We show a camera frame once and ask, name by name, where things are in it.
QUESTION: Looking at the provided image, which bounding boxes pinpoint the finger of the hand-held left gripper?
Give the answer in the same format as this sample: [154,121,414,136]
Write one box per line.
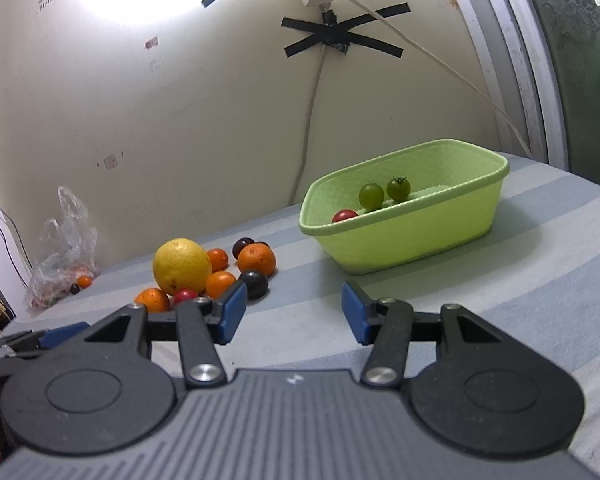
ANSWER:
[39,322,90,351]

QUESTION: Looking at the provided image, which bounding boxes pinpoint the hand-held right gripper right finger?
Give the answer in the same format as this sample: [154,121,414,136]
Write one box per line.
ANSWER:
[341,281,508,388]

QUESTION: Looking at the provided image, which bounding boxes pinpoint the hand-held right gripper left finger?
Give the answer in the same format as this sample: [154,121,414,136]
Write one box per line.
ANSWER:
[82,281,247,388]

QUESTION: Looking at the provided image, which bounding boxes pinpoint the large yellow citrus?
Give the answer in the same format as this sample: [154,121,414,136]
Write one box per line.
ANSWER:
[153,238,212,296]

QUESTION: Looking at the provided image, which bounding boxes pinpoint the green plastic basket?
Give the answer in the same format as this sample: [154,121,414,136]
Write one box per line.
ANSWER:
[299,139,510,276]

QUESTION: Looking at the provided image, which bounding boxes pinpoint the clear plastic bag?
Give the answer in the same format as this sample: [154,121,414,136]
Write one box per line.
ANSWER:
[24,185,101,309]

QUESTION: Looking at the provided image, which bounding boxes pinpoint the green tomato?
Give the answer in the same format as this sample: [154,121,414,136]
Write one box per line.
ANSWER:
[386,176,412,202]
[358,183,385,211]

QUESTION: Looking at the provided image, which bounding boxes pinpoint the striped bed sheet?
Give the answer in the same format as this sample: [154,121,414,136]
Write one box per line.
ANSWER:
[10,150,600,480]

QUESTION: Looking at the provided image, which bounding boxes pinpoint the black tape cross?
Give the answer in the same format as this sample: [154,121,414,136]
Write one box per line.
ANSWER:
[281,2,411,60]

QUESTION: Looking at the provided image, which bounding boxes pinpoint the patterned window glass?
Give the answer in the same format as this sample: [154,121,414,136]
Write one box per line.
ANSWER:
[522,0,600,193]

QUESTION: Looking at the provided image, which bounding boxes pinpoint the thin black cables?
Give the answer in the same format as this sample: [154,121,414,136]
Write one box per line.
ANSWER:
[0,180,34,283]

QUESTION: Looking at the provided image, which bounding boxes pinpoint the grey wall cable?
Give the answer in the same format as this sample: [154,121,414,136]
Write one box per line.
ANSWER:
[289,42,328,207]

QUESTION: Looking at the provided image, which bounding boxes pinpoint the white window frame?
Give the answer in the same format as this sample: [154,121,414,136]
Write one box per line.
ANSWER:
[434,0,572,171]

